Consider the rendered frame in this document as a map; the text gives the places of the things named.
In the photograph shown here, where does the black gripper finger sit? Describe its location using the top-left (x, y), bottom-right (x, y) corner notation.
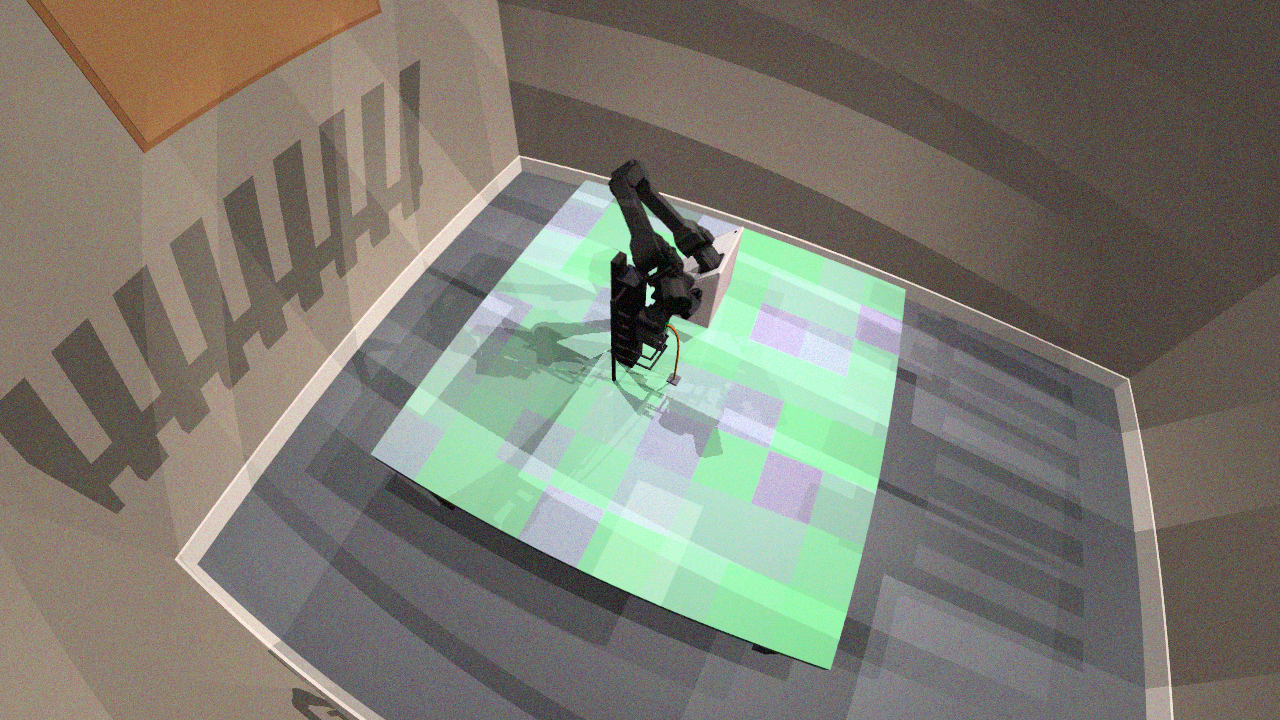
top-left (648, 304), bottom-right (673, 322)

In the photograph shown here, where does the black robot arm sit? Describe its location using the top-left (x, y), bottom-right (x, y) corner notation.
top-left (609, 158), bottom-right (724, 320)

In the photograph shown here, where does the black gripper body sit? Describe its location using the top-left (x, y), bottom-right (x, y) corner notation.
top-left (635, 272), bottom-right (695, 334)

